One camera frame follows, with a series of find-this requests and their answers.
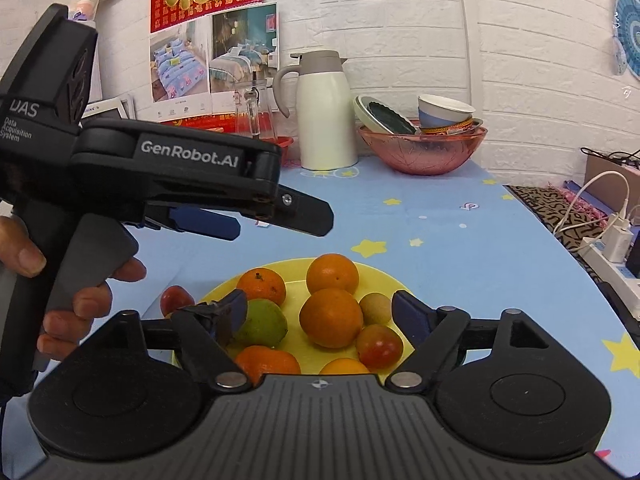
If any green-rimmed white bowl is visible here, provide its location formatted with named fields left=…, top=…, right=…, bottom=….
left=354, top=95, right=421, bottom=136

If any green mandarin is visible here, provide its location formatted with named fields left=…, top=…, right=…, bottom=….
left=235, top=298, right=289, bottom=348

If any white thermos jug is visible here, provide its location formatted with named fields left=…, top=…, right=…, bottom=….
left=272, top=50, right=359, bottom=171

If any glass pitcher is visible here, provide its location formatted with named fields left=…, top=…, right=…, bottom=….
left=235, top=71, right=281, bottom=141

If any wall poster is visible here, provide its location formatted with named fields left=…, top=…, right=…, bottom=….
left=150, top=0, right=279, bottom=128

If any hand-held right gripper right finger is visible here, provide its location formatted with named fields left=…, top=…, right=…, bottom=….
left=385, top=290, right=551, bottom=392

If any cardboard box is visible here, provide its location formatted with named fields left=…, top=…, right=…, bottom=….
left=582, top=152, right=640, bottom=201

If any large orange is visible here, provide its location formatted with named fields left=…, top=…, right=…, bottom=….
left=299, top=288, right=364, bottom=349

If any black cable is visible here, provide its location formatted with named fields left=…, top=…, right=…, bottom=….
left=580, top=146, right=640, bottom=166

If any white and blue bowl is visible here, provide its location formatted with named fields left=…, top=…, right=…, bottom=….
left=417, top=94, right=476, bottom=130

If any red plastic basket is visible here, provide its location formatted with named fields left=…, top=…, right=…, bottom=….
left=260, top=135, right=295, bottom=167

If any yellow plastic plate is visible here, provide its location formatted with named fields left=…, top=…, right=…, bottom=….
left=172, top=257, right=416, bottom=386

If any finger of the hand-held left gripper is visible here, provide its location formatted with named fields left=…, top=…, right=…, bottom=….
left=252, top=185, right=334, bottom=237
left=145, top=205, right=241, bottom=242

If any white appliance with screen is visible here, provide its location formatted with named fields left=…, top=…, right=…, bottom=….
left=82, top=94, right=136, bottom=121

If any white power strip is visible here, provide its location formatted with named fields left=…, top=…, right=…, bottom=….
left=580, top=237, right=640, bottom=321

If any person's left hand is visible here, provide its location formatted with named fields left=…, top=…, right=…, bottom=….
left=0, top=217, right=147, bottom=361

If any blue printed tablecloth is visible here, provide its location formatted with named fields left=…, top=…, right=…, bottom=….
left=30, top=155, right=640, bottom=461

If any small orange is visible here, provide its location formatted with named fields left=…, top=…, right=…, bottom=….
left=306, top=253, right=360, bottom=295
left=319, top=358, right=371, bottom=376
left=234, top=345, right=302, bottom=386
left=236, top=267, right=287, bottom=306

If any red-green plum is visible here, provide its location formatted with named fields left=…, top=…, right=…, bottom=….
left=356, top=324, right=404, bottom=370

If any round blue wall decoration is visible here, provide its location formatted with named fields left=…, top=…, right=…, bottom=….
left=611, top=0, right=640, bottom=81

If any dark patterned cloth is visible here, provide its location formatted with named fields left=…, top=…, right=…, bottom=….
left=505, top=184, right=640, bottom=341

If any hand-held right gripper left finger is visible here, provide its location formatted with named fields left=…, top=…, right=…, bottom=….
left=107, top=289, right=253, bottom=394

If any tan round fruit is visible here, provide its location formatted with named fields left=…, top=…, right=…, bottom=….
left=359, top=292, right=392, bottom=326

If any white charger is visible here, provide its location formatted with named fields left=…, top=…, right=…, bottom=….
left=602, top=212, right=635, bottom=263

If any pink glass bowl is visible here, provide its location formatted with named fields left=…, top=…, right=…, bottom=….
left=356, top=124, right=488, bottom=176

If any red plum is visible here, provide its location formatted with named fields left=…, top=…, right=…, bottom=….
left=160, top=285, right=196, bottom=317

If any patterned rim bowl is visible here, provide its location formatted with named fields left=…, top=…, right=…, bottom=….
left=419, top=117, right=485, bottom=136

